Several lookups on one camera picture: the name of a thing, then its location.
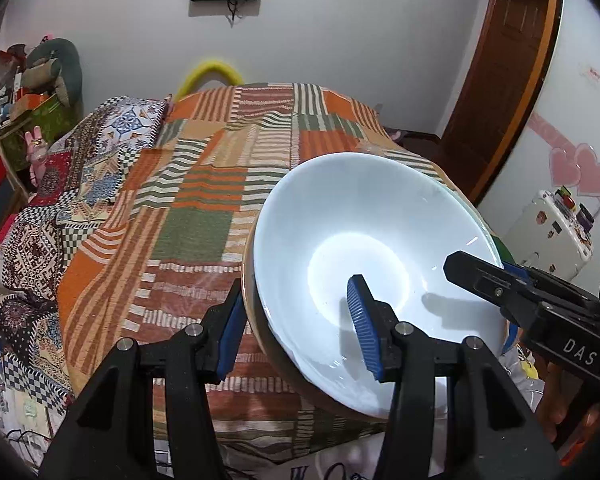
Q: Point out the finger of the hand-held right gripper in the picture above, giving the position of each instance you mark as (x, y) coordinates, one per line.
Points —
(515, 270)
(480, 277)

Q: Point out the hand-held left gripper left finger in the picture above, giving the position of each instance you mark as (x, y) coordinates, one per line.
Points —
(230, 335)

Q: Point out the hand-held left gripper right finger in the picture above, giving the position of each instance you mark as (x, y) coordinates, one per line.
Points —
(365, 325)

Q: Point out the white bowl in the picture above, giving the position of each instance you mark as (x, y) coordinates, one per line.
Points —
(380, 210)

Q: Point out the person's right hand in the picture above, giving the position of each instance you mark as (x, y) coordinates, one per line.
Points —
(560, 410)

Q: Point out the white appliance with stickers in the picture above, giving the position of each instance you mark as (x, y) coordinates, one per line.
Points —
(545, 235)

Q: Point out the striped orange patchwork blanket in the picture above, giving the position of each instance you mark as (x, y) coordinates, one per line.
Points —
(190, 260)

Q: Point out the white cartoon bedsheet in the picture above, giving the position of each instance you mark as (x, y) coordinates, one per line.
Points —
(300, 465)

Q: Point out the checkered patterned quilt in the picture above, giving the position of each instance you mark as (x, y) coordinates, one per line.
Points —
(55, 240)

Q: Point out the wooden door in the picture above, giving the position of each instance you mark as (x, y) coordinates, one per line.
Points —
(505, 70)

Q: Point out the pink bunny toy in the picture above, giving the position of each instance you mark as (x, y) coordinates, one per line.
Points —
(36, 152)

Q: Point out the yellow foam noodle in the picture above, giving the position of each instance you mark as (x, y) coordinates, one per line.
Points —
(205, 67)

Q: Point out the green patterned box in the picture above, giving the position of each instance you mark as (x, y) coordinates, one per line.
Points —
(40, 120)

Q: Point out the pile of small toys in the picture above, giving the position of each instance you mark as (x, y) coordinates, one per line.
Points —
(5, 90)

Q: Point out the pink heart wall sticker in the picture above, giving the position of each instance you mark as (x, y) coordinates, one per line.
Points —
(577, 167)

